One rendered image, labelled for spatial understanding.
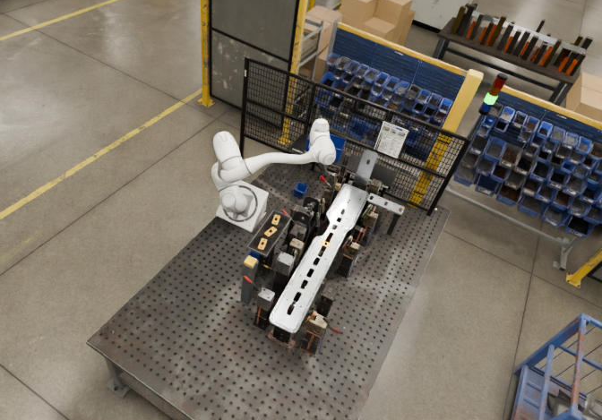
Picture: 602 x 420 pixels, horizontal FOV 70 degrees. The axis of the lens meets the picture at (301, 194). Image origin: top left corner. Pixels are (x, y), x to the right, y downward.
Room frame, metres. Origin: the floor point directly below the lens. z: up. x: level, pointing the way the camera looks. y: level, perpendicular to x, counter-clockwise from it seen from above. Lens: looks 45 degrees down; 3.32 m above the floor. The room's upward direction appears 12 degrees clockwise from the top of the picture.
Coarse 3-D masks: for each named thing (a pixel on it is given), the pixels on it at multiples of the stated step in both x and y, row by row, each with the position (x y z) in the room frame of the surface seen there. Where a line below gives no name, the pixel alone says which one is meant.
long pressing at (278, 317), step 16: (352, 192) 2.49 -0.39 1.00; (336, 208) 2.27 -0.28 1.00; (352, 208) 2.31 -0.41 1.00; (336, 224) 2.11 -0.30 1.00; (352, 224) 2.15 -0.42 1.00; (320, 240) 1.93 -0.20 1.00; (336, 240) 1.96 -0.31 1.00; (304, 256) 1.76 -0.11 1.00; (304, 272) 1.64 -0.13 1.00; (320, 272) 1.67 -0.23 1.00; (288, 288) 1.50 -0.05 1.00; (288, 304) 1.38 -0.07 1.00; (304, 304) 1.41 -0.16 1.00; (272, 320) 1.26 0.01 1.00; (288, 320) 1.28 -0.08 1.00
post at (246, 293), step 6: (246, 264) 1.51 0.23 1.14; (246, 270) 1.50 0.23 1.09; (252, 270) 1.49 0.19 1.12; (246, 276) 1.50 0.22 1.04; (252, 276) 1.49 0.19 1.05; (246, 282) 1.50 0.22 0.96; (246, 288) 1.50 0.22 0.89; (252, 288) 1.53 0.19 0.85; (246, 294) 1.50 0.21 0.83; (252, 294) 1.54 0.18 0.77; (240, 300) 1.52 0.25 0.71; (246, 300) 1.50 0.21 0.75; (252, 300) 1.53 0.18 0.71
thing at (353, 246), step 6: (348, 246) 1.90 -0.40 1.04; (354, 246) 1.90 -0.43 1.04; (348, 252) 1.90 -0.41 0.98; (354, 252) 1.89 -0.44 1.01; (348, 258) 1.90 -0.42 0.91; (354, 258) 1.89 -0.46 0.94; (342, 264) 1.90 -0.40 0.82; (348, 264) 1.89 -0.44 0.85; (336, 270) 1.92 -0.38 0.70; (342, 270) 1.90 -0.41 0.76; (348, 270) 1.89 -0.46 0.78; (342, 276) 1.89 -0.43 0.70
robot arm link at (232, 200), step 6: (234, 186) 2.23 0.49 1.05; (222, 192) 2.17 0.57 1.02; (228, 192) 2.15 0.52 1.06; (234, 192) 2.17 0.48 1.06; (240, 192) 2.23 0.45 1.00; (222, 198) 2.11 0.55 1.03; (228, 198) 2.11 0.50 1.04; (234, 198) 2.11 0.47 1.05; (240, 198) 2.15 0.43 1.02; (222, 204) 2.08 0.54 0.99; (228, 204) 2.08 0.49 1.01; (234, 204) 2.09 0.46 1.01; (240, 204) 2.13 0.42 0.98; (246, 204) 2.22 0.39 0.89; (228, 210) 2.08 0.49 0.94; (234, 210) 2.09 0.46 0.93; (240, 210) 2.14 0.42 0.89
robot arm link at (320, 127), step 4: (316, 120) 2.09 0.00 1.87; (320, 120) 2.09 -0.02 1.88; (324, 120) 2.10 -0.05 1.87; (316, 124) 2.05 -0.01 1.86; (320, 124) 2.05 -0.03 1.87; (324, 124) 2.06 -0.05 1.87; (328, 124) 2.09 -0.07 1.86; (312, 128) 2.06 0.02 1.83; (316, 128) 2.04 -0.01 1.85; (320, 128) 2.04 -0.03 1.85; (324, 128) 2.05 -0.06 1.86; (328, 128) 2.07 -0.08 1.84; (312, 132) 2.05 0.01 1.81; (316, 132) 2.03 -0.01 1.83; (320, 132) 2.03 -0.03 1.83; (324, 132) 2.04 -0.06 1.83; (328, 132) 2.06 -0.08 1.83; (312, 136) 2.03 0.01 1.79; (316, 136) 2.01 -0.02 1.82; (328, 136) 2.02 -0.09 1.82; (312, 140) 2.03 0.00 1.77
